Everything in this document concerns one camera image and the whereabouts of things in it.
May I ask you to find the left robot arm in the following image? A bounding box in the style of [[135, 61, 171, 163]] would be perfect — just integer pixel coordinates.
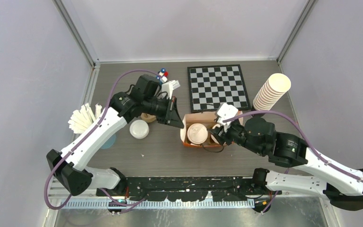
[[46, 74, 184, 196]]

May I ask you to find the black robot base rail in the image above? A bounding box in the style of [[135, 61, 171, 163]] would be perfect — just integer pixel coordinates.
[[106, 176, 271, 202]]

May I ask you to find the blue straw holder cup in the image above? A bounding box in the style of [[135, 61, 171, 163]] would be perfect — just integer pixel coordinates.
[[100, 134, 116, 149]]

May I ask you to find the stack of white paper cups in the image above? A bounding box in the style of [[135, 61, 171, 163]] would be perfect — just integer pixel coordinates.
[[251, 73, 291, 111]]

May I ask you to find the brown pulp cup carrier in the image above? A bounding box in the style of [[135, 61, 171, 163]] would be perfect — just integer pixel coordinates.
[[140, 113, 156, 123]]

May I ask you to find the black white checkerboard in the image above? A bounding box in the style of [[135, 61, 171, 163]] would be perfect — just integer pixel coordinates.
[[187, 64, 251, 113]]

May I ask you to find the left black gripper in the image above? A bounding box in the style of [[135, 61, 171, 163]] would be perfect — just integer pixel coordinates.
[[143, 96, 184, 128]]

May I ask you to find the orange paper bag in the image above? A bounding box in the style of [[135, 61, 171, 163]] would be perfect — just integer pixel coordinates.
[[180, 112, 228, 153]]

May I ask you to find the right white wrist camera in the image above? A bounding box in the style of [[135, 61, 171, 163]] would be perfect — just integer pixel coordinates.
[[215, 103, 239, 132]]

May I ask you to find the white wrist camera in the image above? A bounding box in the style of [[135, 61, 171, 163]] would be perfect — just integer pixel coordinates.
[[215, 103, 239, 132], [161, 80, 180, 99]]

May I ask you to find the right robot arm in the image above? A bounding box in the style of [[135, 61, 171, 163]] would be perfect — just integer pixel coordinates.
[[209, 117, 363, 211]]

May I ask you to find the blue white toy figure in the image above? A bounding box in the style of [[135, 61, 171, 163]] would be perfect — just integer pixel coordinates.
[[156, 68, 168, 83]]

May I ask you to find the white plastic cup lid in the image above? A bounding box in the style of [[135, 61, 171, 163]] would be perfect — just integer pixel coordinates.
[[210, 134, 219, 144]]

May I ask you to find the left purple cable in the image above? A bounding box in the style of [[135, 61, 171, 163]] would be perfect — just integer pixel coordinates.
[[43, 69, 166, 214]]

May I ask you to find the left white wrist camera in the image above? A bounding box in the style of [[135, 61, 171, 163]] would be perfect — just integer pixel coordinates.
[[161, 80, 180, 99]]

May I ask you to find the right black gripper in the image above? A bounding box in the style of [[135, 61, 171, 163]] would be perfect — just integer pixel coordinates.
[[207, 117, 265, 156]]

